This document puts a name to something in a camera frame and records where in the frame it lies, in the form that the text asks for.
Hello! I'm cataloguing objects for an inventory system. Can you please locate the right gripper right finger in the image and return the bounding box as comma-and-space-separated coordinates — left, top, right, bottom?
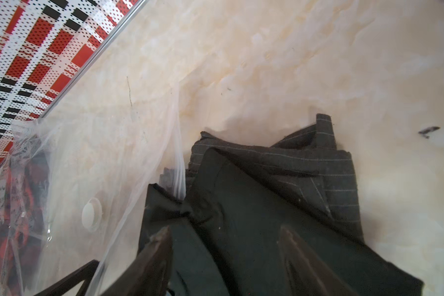
279, 225, 357, 296

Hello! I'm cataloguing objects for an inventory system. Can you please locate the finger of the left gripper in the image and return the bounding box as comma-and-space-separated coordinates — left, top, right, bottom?
35, 260, 99, 296

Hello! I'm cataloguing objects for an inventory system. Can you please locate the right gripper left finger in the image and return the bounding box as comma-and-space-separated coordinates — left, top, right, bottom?
103, 226, 173, 296

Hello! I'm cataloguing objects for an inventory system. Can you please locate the clear plastic vacuum bag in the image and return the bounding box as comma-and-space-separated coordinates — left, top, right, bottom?
0, 85, 186, 296

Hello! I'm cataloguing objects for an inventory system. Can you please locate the red black plaid shirt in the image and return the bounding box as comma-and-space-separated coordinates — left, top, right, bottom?
0, 152, 49, 296

